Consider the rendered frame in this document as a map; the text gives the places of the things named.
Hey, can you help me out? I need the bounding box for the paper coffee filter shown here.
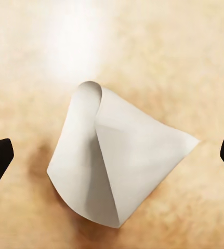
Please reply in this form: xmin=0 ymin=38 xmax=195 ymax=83
xmin=47 ymin=81 xmax=200 ymax=229

